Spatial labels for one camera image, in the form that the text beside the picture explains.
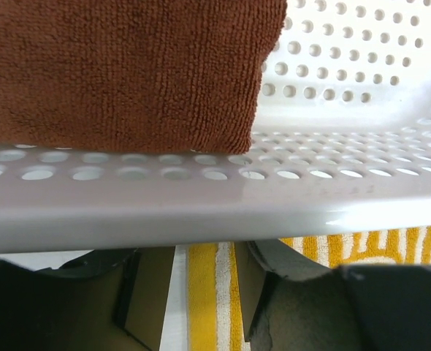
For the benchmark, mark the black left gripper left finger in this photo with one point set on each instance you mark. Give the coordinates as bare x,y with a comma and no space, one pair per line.
103,300

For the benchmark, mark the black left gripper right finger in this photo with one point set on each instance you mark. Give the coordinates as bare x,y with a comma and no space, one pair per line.
294,303

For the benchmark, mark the white perforated plastic basket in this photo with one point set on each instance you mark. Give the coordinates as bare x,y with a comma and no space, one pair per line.
341,143

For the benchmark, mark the brown rolled towel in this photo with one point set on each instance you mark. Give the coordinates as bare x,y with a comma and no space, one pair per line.
139,76

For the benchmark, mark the yellow white striped towel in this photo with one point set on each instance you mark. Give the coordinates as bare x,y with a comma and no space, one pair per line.
214,314

